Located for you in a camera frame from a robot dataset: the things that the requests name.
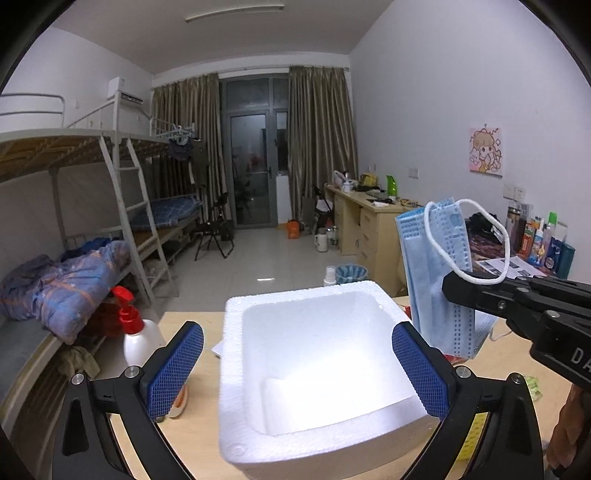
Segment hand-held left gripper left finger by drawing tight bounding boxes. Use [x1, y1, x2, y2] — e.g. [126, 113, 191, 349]
[51, 320, 205, 480]

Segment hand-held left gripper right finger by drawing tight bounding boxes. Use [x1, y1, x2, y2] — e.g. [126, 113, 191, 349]
[392, 322, 544, 480]

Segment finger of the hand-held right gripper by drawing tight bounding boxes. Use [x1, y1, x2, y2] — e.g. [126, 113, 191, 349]
[501, 275, 591, 311]
[442, 272, 546, 341]

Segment blue face mask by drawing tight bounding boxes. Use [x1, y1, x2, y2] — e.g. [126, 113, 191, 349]
[394, 198, 512, 361]

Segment white foam box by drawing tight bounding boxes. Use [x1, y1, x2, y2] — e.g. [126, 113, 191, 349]
[218, 279, 445, 474]

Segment person's right hand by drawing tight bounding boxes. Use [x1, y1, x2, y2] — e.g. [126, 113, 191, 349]
[549, 382, 591, 476]

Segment blue tube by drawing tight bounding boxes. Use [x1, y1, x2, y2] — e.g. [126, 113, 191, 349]
[541, 240, 563, 272]

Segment printed paper sheets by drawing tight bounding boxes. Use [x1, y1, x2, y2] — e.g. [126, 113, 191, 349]
[475, 256, 552, 280]

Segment white spray bottle red top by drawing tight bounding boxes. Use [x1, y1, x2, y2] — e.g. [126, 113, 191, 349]
[113, 286, 167, 371]

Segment red box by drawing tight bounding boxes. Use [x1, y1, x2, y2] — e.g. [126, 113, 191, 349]
[519, 220, 540, 257]

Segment black headphones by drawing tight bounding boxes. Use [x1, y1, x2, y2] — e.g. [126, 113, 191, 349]
[466, 212, 505, 241]

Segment dark glass jar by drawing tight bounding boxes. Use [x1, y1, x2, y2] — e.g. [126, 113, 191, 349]
[504, 205, 522, 252]

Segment blue trash basket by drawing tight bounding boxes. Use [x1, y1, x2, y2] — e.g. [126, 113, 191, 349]
[335, 264, 368, 285]

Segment light wooden desk with drawers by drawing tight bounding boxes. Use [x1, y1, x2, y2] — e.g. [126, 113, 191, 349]
[324, 184, 426, 280]

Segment blue orange blanket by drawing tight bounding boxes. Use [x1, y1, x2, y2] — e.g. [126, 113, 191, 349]
[0, 237, 132, 344]

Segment black folding chair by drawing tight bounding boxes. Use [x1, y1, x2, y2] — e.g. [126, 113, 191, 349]
[193, 191, 236, 260]

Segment blue plaid bedding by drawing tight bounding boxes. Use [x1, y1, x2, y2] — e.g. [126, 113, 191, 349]
[129, 194, 202, 232]

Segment white metal bunk bed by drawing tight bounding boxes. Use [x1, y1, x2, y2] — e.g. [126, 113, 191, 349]
[0, 92, 181, 430]

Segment black folded cart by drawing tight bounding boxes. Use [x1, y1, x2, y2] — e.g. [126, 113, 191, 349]
[313, 185, 341, 241]

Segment dark hanging clothes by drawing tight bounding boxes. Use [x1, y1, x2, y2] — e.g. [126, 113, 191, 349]
[168, 136, 195, 161]

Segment glass balcony door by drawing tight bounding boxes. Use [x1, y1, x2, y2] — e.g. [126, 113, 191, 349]
[221, 76, 291, 228]

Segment brown curtain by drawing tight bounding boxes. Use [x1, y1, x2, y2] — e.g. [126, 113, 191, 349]
[288, 66, 359, 224]
[152, 73, 230, 224]

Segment white air conditioner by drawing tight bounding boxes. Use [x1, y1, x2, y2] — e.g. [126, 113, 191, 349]
[107, 76, 145, 108]

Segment ceiling light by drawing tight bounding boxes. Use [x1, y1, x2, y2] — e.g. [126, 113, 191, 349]
[185, 4, 284, 23]

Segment pink cartoon wall poster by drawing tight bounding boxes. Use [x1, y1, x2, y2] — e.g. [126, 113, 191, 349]
[469, 126, 504, 177]

